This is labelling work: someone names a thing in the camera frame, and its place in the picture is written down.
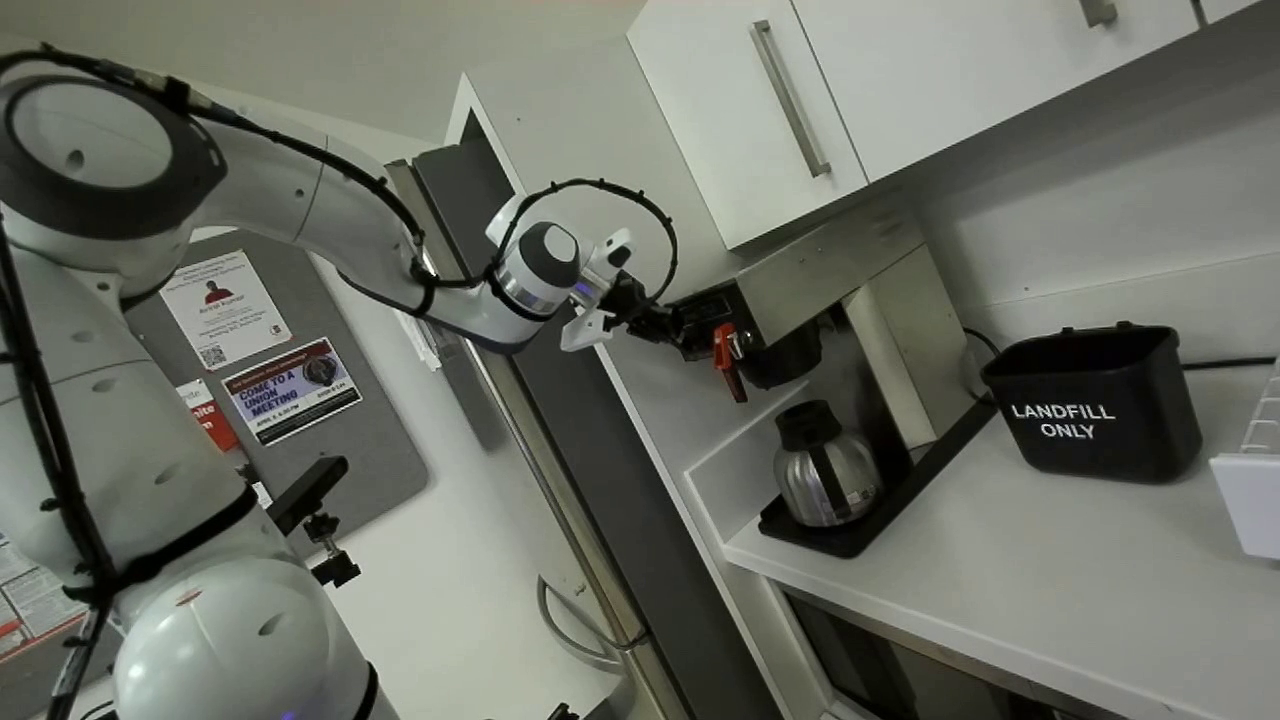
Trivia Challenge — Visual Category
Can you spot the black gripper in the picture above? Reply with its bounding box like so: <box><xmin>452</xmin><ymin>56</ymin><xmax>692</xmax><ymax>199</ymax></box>
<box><xmin>610</xmin><ymin>269</ymin><xmax>720</xmax><ymax>356</ymax></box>

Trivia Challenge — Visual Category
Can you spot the steel black coffee machine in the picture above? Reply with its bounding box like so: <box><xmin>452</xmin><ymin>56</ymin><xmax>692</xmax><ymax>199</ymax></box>
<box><xmin>657</xmin><ymin>213</ymin><xmax>1006</xmax><ymax>566</ymax></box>

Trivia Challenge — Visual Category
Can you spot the glass coffee carafe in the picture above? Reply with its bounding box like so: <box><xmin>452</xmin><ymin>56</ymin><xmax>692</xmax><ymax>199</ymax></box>
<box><xmin>770</xmin><ymin>396</ymin><xmax>889</xmax><ymax>533</ymax></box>

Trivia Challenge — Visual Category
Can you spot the white upper cabinet door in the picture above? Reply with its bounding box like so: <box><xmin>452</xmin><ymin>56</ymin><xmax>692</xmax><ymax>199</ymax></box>
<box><xmin>786</xmin><ymin>0</ymin><xmax>1207</xmax><ymax>190</ymax></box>
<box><xmin>621</xmin><ymin>0</ymin><xmax>872</xmax><ymax>257</ymax></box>

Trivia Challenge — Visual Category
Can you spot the stainless steel refrigerator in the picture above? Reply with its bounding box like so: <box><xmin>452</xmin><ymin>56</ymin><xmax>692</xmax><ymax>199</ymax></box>
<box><xmin>385</xmin><ymin>139</ymin><xmax>786</xmax><ymax>720</ymax></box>

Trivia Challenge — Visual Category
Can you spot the grey notice board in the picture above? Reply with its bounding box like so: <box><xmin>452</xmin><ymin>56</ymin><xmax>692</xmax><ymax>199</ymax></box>
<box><xmin>118</xmin><ymin>227</ymin><xmax>434</xmax><ymax>560</ymax></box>

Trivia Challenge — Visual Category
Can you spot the black and red sticker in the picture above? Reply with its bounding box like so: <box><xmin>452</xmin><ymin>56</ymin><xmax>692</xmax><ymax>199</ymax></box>
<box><xmin>214</xmin><ymin>332</ymin><xmax>362</xmax><ymax>453</ymax></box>

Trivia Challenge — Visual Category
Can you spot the black landfill only bin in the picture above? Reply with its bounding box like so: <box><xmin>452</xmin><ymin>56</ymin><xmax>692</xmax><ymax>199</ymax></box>
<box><xmin>979</xmin><ymin>320</ymin><xmax>1207</xmax><ymax>487</ymax></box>

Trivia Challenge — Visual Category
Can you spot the white poster with QR code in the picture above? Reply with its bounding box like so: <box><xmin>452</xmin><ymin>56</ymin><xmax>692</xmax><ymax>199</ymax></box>
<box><xmin>155</xmin><ymin>250</ymin><xmax>295</xmax><ymax>375</ymax></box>

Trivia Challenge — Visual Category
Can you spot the red and white notice sheet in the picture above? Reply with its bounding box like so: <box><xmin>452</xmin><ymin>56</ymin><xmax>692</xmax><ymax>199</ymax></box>
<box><xmin>167</xmin><ymin>375</ymin><xmax>246</xmax><ymax>462</ymax></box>

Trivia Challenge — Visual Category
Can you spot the long white wrap box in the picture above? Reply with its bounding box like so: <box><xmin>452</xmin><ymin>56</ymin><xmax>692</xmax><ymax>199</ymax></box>
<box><xmin>1203</xmin><ymin>375</ymin><xmax>1280</xmax><ymax>566</ymax></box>

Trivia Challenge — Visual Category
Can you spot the white paper sheet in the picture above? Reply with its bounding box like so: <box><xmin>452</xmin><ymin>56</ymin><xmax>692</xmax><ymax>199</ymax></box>
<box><xmin>0</xmin><ymin>529</ymin><xmax>93</xmax><ymax>668</ymax></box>

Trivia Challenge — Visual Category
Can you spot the grey wall cable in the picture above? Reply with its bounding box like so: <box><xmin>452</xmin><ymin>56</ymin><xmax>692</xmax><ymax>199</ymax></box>
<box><xmin>530</xmin><ymin>573</ymin><xmax>643</xmax><ymax>672</ymax></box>

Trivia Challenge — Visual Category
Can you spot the black camera stand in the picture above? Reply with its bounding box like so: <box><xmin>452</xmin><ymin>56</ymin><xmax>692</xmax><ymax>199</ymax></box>
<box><xmin>255</xmin><ymin>453</ymin><xmax>368</xmax><ymax>591</ymax></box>

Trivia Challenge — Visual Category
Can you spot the black power cord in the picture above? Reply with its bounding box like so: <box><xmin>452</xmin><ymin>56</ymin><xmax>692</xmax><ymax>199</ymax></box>
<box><xmin>1177</xmin><ymin>348</ymin><xmax>1280</xmax><ymax>375</ymax></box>

